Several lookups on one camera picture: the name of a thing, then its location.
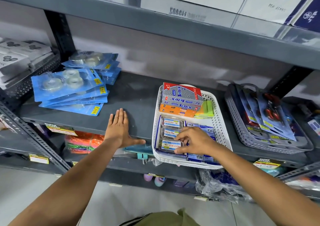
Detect pile of grey packs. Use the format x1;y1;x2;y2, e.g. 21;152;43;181
0;37;53;90

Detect olive green garment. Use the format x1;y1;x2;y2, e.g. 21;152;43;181
119;208;201;226

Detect clear bag of blue items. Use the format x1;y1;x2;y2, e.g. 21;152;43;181
195;168;253;204

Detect person's left hand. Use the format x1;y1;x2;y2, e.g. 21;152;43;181
104;108;146;149

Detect orange staple box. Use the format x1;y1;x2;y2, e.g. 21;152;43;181
159;104;198;119

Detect person's right forearm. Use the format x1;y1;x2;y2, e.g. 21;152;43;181
204;144;320;226

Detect grey plastic basket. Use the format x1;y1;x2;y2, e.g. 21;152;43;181
224;83;314;155

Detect person's left forearm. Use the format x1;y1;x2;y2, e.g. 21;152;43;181
7;137;122;226

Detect white plastic basket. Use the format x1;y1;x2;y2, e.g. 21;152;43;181
151;84;233;170

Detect teal plastic item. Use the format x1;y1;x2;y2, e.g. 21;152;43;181
122;144;154;165

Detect grey perforated tray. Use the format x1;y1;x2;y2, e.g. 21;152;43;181
0;37;62;99

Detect purple teal small items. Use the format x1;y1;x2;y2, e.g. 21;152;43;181
143;173;167;187

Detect green sticky note pad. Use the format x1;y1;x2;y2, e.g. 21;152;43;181
194;100;215;119

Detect silver red staple box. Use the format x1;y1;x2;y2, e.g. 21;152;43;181
162;82;204;101
161;96;204;110

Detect blue white cardboard box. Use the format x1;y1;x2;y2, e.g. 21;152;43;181
290;0;320;33

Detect white labelled pack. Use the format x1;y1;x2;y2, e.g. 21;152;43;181
307;119;320;137

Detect blue scissors pack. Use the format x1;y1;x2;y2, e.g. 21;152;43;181
235;84;265;134
242;88;280;140
257;93;297;142

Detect pile of blue tape packs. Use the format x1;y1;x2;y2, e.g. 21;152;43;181
31;51;122;117

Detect person's right hand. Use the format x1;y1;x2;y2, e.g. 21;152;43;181
174;126;219;156

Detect blue stationery packets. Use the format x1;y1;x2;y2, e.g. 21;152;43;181
185;122;221;164

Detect grey metal shelving unit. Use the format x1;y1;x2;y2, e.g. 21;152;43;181
0;0;320;201

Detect clear plastic pin box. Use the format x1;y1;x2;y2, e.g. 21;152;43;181
160;127;182;141
158;139;188;156
161;116;185;130

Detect stack of orange green cloths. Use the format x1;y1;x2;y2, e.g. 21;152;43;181
64;131;105;155

